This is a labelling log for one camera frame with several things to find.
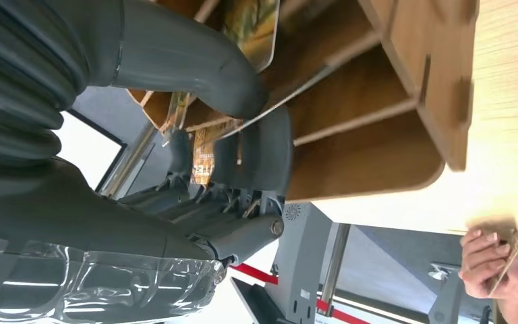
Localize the red barrier belt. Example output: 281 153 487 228
231 263 370 324

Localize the grey kiosk stand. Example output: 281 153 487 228
428 263 466 324

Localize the person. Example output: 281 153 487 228
459 227 518 324

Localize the chrome stanchion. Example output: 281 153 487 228
318 223 352 312
101 124 158 198

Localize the wooden card holder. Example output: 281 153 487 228
127 0 481 202

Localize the grey kiosk panel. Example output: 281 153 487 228
262 202 334 324

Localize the black kiosk screen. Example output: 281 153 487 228
230 277 285 324

